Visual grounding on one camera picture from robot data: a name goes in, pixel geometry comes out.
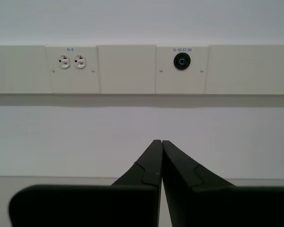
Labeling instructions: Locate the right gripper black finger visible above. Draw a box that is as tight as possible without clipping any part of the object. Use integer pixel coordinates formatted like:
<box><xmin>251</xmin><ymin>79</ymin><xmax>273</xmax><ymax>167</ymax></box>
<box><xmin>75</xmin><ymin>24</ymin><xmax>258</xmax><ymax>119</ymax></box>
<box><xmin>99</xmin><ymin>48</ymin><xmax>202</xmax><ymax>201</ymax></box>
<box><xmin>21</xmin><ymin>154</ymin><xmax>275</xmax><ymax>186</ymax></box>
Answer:
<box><xmin>9</xmin><ymin>139</ymin><xmax>163</xmax><ymax>227</ymax></box>
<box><xmin>162</xmin><ymin>140</ymin><xmax>284</xmax><ymax>227</ymax></box>

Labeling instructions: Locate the cream double outlet cover plate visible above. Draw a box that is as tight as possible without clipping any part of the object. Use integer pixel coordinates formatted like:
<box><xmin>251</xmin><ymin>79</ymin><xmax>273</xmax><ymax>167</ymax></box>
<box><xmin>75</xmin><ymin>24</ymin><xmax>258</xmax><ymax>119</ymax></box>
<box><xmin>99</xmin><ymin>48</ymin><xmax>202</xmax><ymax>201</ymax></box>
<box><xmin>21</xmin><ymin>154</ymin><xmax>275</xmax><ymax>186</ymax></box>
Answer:
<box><xmin>45</xmin><ymin>44</ymin><xmax>101</xmax><ymax>94</ymax></box>

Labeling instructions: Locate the cream round socket cover plate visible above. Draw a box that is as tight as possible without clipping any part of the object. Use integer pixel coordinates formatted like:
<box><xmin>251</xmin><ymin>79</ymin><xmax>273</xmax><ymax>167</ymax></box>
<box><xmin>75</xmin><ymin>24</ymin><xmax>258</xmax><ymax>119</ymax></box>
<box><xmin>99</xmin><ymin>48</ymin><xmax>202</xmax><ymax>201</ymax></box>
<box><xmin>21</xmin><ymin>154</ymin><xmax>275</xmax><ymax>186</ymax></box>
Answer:
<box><xmin>155</xmin><ymin>44</ymin><xmax>210</xmax><ymax>95</ymax></box>

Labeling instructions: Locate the white power outlet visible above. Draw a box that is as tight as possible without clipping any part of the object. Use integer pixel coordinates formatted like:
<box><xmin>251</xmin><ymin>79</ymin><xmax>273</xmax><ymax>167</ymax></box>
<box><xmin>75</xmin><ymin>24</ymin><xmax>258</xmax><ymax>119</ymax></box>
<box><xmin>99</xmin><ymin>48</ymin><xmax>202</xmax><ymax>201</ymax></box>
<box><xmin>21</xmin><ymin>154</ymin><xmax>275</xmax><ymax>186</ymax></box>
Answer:
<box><xmin>73</xmin><ymin>54</ymin><xmax>87</xmax><ymax>70</ymax></box>
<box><xmin>57</xmin><ymin>54</ymin><xmax>71</xmax><ymax>70</ymax></box>

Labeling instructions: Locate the black round twist-lock socket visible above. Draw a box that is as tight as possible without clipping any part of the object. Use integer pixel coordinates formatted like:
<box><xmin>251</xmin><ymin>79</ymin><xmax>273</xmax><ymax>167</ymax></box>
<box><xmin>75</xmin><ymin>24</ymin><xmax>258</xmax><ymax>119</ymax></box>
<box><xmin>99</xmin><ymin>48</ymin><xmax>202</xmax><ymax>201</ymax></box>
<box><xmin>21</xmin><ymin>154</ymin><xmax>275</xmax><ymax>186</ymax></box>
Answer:
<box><xmin>173</xmin><ymin>52</ymin><xmax>192</xmax><ymax>71</ymax></box>

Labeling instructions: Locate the cream wall power raceway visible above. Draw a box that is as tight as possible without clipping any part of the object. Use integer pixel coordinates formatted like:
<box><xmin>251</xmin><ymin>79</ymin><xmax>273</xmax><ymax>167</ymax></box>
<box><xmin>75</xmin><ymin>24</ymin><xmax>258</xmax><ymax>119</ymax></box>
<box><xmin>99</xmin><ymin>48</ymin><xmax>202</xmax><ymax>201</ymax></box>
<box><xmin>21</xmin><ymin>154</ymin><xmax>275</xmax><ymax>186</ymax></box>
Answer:
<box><xmin>0</xmin><ymin>44</ymin><xmax>284</xmax><ymax>95</ymax></box>

